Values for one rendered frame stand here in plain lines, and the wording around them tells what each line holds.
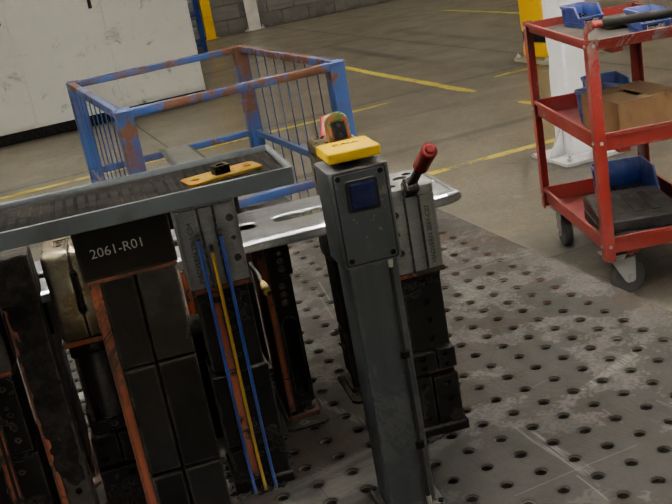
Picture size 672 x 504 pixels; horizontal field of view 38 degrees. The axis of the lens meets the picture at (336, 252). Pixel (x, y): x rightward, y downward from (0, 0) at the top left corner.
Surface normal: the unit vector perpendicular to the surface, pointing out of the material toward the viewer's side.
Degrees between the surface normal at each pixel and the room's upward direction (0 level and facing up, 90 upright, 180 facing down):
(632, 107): 90
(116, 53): 90
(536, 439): 0
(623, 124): 90
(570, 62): 90
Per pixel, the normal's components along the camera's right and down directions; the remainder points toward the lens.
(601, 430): -0.17, -0.93
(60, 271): 0.25, 0.27
